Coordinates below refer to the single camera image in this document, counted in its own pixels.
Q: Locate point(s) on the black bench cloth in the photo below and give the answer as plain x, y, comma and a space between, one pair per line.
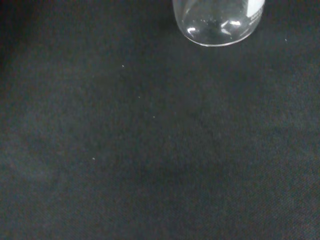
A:
150, 140

